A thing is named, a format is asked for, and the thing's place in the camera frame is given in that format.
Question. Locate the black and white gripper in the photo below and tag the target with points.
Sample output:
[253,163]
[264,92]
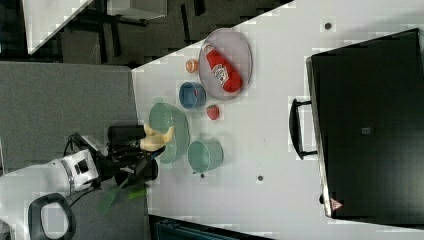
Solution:
[125,162]

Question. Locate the yellow banana bunch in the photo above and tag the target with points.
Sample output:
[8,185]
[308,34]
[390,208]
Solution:
[154,139]

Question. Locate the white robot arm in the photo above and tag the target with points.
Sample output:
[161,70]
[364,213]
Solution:
[34,199]

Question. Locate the green mug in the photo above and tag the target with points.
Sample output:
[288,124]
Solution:
[205,155]

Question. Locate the black cylinder upper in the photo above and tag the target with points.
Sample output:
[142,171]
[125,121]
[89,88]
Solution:
[125,133]

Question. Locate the blue bowl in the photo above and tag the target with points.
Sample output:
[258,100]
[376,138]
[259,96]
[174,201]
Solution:
[192,95]

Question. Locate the red strawberry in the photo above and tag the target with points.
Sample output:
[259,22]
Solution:
[213,112]

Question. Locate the orange fruit half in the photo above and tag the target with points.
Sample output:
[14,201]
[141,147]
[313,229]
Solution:
[192,66]

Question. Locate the red ketchup bottle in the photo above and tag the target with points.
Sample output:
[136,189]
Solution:
[223,71]

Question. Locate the grey oval plate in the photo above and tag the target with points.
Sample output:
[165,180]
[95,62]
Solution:
[234,47]

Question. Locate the black toaster oven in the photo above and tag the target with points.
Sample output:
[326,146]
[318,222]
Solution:
[367,111]

